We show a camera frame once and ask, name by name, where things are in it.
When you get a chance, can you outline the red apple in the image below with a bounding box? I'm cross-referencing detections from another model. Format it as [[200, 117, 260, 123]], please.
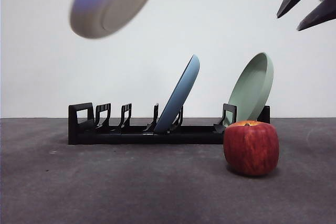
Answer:
[[223, 120, 279, 177]]

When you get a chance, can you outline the black plastic plate rack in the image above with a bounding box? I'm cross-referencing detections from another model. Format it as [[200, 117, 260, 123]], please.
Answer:
[[67, 102, 270, 145]]

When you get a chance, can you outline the cream yellow round plate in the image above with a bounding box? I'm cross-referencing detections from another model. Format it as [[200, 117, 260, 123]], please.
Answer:
[[69, 0, 162, 40]]

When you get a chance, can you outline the blue round plate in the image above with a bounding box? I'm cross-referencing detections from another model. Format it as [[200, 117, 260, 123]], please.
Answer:
[[153, 54, 201, 133]]

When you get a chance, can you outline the green round plate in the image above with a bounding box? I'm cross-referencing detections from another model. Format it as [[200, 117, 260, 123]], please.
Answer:
[[226, 52, 274, 125]]

